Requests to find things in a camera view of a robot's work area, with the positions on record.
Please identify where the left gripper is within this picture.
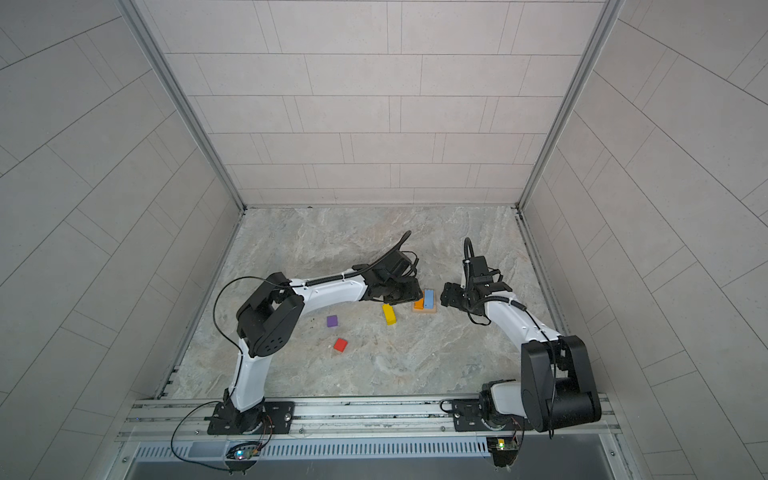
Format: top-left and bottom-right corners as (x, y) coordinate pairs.
(381, 276), (428, 306)

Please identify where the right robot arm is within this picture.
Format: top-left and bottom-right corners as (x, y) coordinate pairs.
(440, 253), (602, 433)

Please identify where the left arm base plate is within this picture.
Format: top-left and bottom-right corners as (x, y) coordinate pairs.
(206, 400), (296, 435)

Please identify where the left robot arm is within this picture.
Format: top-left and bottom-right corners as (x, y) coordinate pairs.
(225, 247), (422, 413)

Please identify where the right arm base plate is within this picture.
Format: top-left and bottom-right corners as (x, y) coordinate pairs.
(450, 398), (532, 432)

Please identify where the left controller board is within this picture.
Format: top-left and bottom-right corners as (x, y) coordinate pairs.
(226, 441), (263, 462)

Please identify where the aluminium mounting rail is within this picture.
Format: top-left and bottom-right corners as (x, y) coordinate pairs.
(116, 392), (620, 444)

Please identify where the light blue wood block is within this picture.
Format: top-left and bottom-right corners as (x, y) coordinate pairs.
(423, 289), (435, 310)

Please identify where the controller board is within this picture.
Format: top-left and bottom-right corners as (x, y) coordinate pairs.
(486, 437), (520, 468)
(226, 441), (263, 462)

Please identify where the yellow wood block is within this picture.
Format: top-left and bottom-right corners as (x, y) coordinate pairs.
(382, 304), (397, 326)

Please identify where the vent grille strip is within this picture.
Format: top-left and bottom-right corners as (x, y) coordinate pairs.
(135, 437), (490, 463)

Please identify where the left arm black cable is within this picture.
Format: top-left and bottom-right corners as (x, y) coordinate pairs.
(170, 230), (413, 473)

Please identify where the red wood cube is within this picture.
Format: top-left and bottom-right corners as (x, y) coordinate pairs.
(334, 338), (348, 352)

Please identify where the right controller board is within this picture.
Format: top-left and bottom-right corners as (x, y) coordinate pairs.
(486, 437), (520, 468)

